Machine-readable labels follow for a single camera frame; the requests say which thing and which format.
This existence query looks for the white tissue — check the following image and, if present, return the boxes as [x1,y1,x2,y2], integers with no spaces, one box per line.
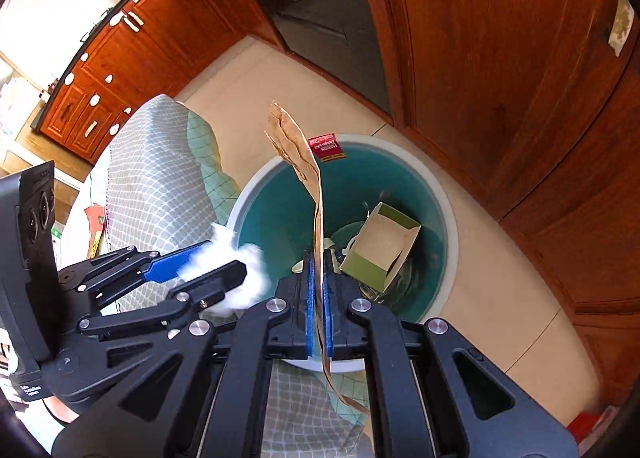
[177,223,271,316]

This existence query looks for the teal trash bin grey rim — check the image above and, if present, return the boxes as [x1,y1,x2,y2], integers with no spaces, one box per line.
[227,134,458,373]

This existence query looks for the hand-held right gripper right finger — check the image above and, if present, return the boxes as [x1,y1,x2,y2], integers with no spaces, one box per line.
[322,248,583,458]

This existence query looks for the brown paper strip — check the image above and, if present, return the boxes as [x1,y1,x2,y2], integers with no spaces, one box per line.
[265,100,373,414]

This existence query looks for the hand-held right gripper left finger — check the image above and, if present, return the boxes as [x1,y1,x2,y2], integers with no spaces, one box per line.
[50,248,319,458]

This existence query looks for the patterned tablecloth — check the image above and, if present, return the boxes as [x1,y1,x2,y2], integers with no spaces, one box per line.
[65,94,376,458]

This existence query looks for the green cardboard box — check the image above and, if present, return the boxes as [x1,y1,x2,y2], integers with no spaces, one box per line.
[340,203,422,294]

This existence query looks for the red object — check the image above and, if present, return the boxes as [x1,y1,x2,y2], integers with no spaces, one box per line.
[570,408,617,445]

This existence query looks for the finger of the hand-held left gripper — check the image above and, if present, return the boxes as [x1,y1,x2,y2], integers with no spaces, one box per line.
[56,240,213,309]
[75,260,248,339]

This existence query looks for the red wooden kitchen cabinets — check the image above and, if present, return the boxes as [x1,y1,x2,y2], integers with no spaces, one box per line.
[30,0,640,439]

